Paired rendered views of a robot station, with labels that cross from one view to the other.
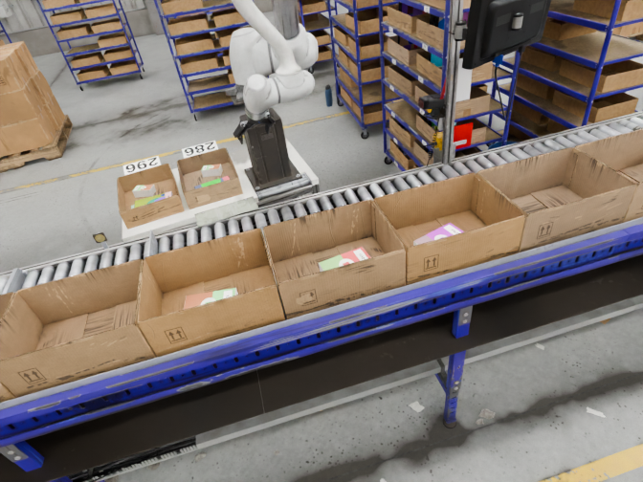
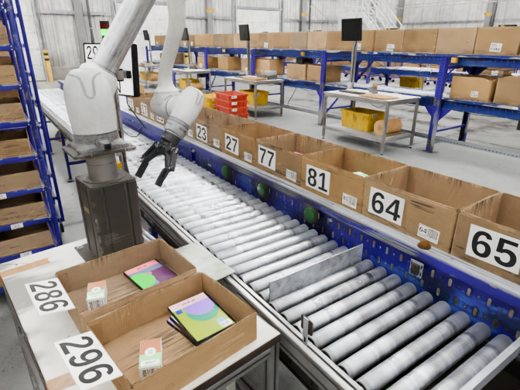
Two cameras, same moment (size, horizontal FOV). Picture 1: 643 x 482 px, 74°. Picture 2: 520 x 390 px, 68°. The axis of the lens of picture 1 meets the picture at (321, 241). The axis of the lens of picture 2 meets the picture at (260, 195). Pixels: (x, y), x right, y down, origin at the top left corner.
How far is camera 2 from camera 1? 2.75 m
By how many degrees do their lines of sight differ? 95
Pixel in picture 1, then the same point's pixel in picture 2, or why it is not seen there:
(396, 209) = (247, 148)
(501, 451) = not seen: hidden behind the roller
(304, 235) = (283, 163)
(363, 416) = not seen: hidden behind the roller
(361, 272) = (311, 144)
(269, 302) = (347, 159)
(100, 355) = (432, 189)
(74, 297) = (417, 217)
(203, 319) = (377, 167)
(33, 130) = not seen: outside the picture
